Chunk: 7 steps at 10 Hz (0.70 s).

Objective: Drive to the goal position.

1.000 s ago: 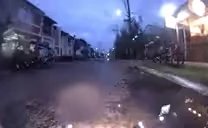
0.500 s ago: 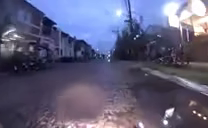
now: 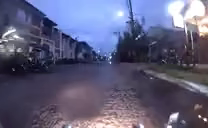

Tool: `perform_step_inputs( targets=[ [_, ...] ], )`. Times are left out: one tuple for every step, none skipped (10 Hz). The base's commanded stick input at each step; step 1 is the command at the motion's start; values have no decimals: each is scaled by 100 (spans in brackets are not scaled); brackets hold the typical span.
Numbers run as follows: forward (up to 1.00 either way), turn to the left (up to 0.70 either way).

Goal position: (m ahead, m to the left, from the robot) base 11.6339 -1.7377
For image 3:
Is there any grey asphalt road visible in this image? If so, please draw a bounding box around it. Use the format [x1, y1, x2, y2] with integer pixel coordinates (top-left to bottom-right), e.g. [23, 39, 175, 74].
[0, 61, 208, 128]

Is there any group of trees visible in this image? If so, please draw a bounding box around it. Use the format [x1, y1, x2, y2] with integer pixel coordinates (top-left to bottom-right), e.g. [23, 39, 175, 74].
[115, 19, 150, 64]

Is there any pole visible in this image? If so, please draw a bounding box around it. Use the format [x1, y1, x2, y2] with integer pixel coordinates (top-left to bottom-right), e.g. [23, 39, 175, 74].
[125, 0, 137, 38]
[182, 22, 199, 67]

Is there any building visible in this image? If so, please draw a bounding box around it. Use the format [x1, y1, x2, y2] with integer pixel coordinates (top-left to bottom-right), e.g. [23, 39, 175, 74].
[146, 25, 187, 65]

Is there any parked vehicle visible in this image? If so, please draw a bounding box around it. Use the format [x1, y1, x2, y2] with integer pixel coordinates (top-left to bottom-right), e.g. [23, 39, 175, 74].
[11, 46, 56, 73]

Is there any robot's own part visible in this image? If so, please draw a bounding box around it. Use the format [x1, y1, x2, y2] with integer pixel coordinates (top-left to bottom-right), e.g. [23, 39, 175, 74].
[134, 123, 145, 128]
[62, 123, 73, 128]

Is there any row of buildings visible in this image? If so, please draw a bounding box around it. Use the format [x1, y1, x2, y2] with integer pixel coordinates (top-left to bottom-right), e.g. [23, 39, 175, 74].
[0, 0, 97, 74]

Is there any pale kerb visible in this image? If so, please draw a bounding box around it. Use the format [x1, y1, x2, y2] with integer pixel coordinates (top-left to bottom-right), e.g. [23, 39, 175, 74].
[139, 68, 208, 100]

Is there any grass strip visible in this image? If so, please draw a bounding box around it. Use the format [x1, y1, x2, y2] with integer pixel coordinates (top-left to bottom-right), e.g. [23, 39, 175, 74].
[147, 63, 208, 90]

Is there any fence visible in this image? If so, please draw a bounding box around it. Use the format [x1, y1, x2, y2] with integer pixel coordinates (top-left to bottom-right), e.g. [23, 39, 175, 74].
[191, 32, 208, 66]

